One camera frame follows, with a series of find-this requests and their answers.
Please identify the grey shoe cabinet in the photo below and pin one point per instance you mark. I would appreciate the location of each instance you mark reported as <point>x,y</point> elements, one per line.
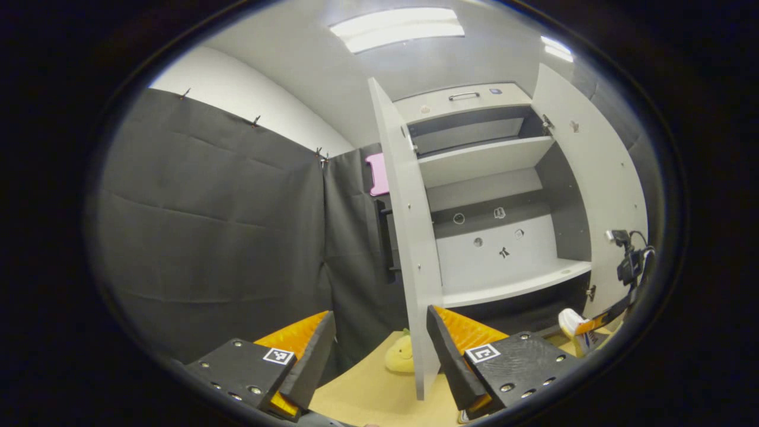
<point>533,261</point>

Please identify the black backdrop cloth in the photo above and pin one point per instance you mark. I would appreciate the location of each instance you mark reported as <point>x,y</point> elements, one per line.
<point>207,237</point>

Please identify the grey shoe cabinet door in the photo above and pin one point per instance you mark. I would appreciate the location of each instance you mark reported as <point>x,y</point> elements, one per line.
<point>409,237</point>
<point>593,178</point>

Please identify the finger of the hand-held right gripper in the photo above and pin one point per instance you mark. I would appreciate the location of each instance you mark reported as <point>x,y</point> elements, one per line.
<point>593,324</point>

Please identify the grey cabinet shelf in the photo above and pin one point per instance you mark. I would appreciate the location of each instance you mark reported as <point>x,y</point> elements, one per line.
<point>480,160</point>
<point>522,283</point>

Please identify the grey cabinet drawer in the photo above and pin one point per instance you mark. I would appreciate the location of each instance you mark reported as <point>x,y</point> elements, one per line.
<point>468,108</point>

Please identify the white shoe yellow sole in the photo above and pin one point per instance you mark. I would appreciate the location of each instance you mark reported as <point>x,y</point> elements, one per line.
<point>462,416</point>
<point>570,323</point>

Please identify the yellow plush toy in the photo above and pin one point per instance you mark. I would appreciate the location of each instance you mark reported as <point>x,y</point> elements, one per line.
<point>398,356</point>

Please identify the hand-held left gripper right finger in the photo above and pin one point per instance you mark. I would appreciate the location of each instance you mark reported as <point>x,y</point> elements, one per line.
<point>453,367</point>

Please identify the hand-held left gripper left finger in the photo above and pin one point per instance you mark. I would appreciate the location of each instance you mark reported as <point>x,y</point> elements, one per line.
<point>314,367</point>

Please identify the small ceiling light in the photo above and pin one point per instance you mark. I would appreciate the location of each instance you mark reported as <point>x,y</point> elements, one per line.
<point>557,49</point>

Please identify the large ceiling light panel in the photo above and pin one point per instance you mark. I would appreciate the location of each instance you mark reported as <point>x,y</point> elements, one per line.
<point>397,29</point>

